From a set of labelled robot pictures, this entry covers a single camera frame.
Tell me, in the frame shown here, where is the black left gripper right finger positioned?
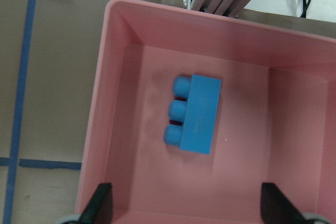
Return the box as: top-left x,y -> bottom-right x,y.
260,183 -> 307,224

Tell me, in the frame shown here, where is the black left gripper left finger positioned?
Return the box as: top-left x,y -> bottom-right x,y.
77,183 -> 113,224

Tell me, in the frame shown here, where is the blue toy block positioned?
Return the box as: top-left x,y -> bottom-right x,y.
163,74 -> 222,154

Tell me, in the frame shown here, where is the pink plastic box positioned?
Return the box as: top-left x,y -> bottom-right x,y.
76,0 -> 335,223

